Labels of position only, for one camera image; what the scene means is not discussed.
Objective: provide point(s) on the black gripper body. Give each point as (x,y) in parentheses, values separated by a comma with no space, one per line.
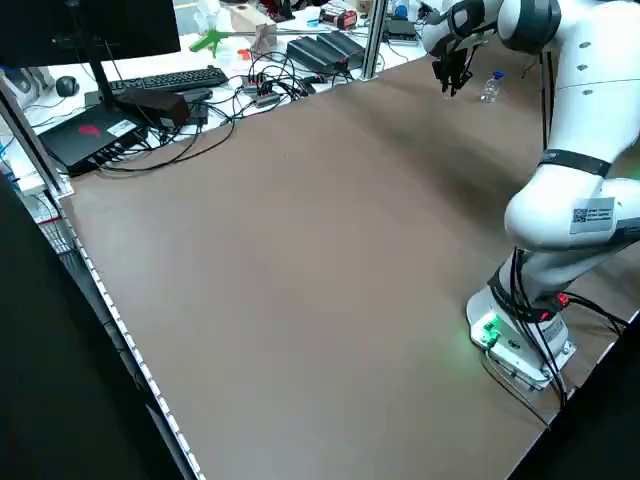
(452,64)

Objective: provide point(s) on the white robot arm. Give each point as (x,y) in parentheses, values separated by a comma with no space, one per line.
(550,225)

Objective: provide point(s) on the clear bottle blue cap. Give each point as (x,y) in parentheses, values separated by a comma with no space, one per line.
(490,90)

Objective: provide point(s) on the flat black box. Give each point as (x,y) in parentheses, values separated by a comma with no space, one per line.
(400,29)

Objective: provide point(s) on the black ribbed power brick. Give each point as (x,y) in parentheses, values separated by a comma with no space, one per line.
(307,52)
(345,47)

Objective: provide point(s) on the red black battery pack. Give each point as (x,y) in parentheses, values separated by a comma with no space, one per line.
(340,19)

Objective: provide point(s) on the grey hub red plugs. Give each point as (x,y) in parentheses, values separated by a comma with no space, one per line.
(260,90)

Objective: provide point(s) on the light wooden box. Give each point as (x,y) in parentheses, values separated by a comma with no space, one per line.
(252,22)

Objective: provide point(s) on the green plastic stand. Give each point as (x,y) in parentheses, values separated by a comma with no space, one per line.
(210,40)

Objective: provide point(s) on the small black adapter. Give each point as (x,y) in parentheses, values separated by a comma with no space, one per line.
(199,107)

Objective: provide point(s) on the black keyboard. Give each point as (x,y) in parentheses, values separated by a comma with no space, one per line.
(170,80)

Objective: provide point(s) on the dark brown box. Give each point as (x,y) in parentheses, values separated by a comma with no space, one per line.
(155,107)

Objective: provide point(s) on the black computer monitor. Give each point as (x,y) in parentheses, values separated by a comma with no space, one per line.
(90,25)

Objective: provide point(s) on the black box red logo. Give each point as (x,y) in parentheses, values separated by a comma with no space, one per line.
(85,137)

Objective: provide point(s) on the black computer mouse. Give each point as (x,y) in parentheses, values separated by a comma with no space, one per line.
(66,86)

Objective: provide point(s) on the white ribbed table edge strip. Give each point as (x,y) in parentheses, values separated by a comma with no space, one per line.
(125,330)

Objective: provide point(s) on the aluminium corner strut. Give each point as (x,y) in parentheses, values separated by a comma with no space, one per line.
(30,145)

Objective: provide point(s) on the aluminium frame post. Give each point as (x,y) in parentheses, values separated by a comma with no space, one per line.
(374,40)

